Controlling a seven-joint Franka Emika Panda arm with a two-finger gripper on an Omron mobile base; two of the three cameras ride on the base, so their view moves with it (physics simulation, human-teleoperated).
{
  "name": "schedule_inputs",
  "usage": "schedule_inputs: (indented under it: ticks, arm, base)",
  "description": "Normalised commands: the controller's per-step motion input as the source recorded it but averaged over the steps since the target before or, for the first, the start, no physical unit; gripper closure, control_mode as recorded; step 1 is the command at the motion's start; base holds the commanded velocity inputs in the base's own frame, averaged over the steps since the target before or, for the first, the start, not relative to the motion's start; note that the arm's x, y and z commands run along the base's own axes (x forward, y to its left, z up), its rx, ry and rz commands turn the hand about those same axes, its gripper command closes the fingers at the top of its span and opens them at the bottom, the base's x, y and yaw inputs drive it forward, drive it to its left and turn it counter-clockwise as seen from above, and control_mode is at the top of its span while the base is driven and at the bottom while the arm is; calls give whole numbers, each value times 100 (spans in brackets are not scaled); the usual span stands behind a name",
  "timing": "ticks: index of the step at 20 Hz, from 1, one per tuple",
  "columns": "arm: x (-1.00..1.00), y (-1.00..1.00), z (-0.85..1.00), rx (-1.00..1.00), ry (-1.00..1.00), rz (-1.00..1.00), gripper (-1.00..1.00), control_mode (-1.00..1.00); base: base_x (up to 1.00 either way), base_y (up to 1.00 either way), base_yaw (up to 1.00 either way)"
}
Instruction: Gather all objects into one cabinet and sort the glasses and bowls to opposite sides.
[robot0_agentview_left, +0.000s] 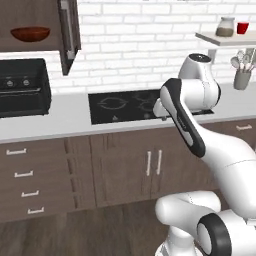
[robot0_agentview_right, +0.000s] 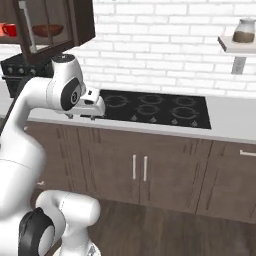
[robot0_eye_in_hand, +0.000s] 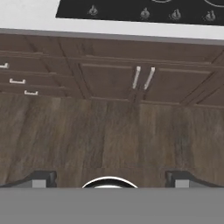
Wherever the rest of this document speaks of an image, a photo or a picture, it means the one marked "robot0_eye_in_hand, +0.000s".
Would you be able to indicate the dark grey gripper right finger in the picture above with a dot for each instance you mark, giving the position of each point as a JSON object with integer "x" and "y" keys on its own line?
{"x": 178, "y": 178}

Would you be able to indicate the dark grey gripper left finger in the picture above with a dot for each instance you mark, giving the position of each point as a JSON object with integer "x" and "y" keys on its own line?
{"x": 43, "y": 178}

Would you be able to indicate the round black and white thing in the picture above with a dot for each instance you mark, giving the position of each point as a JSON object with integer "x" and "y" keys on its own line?
{"x": 109, "y": 181}

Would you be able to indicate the dark wood drawer front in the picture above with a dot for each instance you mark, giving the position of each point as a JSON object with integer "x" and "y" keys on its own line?
{"x": 38, "y": 80}
{"x": 49, "y": 91}
{"x": 26, "y": 64}

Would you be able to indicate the dark wood cupboard door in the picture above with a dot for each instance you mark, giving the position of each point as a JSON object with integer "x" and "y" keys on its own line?
{"x": 108, "y": 81}
{"x": 178, "y": 86}

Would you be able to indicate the black hob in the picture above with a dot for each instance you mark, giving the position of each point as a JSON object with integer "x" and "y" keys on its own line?
{"x": 122, "y": 8}

